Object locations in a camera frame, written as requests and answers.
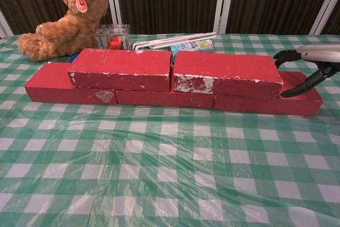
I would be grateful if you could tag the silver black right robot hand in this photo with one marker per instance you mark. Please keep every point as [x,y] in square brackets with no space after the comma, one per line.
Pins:
[321,54]

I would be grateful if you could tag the red brick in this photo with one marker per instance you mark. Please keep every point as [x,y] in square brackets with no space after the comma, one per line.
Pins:
[225,65]
[164,99]
[47,91]
[252,104]
[119,62]

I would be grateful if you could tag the light blue drink can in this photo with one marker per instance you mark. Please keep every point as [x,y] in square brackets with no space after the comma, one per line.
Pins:
[191,46]

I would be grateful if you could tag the clear plastic box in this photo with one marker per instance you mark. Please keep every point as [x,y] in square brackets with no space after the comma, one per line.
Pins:
[106,38]

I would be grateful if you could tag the green checkered tablecloth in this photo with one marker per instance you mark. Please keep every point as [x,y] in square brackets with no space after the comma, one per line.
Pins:
[106,158]

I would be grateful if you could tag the blue plastic packet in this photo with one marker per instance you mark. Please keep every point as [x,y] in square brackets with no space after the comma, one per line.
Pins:
[74,57]

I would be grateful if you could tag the brown teddy bear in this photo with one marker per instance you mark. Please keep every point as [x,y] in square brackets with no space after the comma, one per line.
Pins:
[58,33]

